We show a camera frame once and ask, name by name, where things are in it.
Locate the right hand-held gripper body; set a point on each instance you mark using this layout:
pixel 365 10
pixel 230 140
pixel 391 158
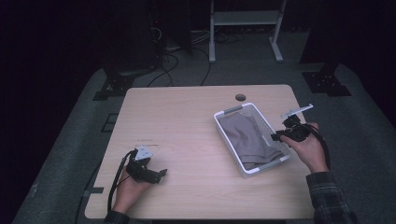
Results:
pixel 297 129

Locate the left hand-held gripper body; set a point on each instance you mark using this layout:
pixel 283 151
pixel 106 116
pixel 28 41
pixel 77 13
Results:
pixel 141 172

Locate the grey cloth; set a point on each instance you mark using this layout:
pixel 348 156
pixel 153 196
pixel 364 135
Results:
pixel 249 140

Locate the white plastic basket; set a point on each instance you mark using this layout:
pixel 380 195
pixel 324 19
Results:
pixel 235 149

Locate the person's left hand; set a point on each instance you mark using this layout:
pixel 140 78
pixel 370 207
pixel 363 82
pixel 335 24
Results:
pixel 129 194

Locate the person's right hand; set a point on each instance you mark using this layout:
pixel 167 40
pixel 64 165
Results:
pixel 309 152

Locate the grey tape strip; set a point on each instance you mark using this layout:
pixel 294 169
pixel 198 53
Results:
pixel 95 190

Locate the black stand with crossed feet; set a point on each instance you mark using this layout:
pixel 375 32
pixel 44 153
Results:
pixel 116 84

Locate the white metal stand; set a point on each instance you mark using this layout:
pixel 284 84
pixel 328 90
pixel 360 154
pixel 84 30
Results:
pixel 246 18

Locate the black stand base plate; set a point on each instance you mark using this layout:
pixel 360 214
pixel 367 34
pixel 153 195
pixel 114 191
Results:
pixel 325 82

